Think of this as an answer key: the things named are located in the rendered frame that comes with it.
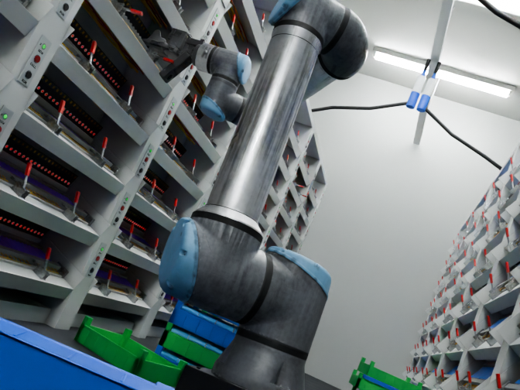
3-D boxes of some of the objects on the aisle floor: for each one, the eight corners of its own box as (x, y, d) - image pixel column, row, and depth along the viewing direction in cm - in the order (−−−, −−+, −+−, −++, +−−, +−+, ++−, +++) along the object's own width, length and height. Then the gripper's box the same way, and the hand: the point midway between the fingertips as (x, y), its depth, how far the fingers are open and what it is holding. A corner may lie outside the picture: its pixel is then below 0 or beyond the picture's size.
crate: (177, 388, 176) (188, 363, 178) (131, 378, 161) (144, 350, 163) (119, 351, 195) (129, 329, 197) (73, 339, 180) (84, 315, 182)
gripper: (210, 51, 191) (155, 34, 197) (202, 33, 181) (145, 16, 187) (200, 73, 190) (145, 56, 195) (191, 56, 179) (133, 39, 185)
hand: (145, 45), depth 190 cm, fingers closed
